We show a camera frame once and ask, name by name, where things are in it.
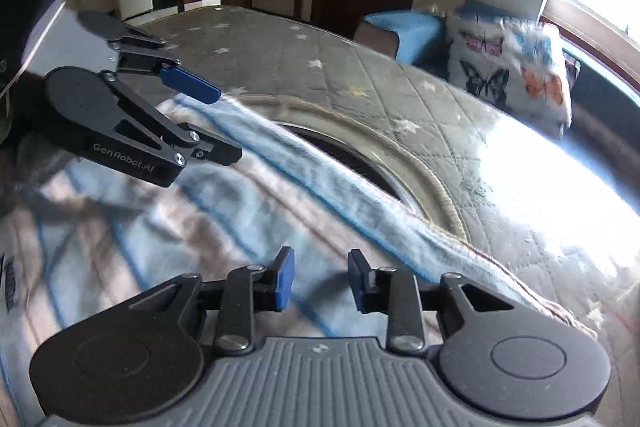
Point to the round black table hotplate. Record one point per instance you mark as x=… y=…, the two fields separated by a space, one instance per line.
x=360 y=167

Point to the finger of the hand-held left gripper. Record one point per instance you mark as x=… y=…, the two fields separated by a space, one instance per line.
x=192 y=86
x=220 y=149

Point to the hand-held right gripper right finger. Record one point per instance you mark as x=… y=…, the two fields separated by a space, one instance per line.
x=357 y=277

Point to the grey star quilted table cover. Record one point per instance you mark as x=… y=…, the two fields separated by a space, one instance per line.
x=350 y=82

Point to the blue cushion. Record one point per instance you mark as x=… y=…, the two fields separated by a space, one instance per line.
x=410 y=34

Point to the butterfly print pillow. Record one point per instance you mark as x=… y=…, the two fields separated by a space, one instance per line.
x=505 y=62

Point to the striped blue pink blanket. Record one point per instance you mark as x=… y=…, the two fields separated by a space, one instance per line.
x=175 y=217

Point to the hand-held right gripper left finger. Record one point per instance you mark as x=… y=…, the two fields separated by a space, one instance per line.
x=285 y=277

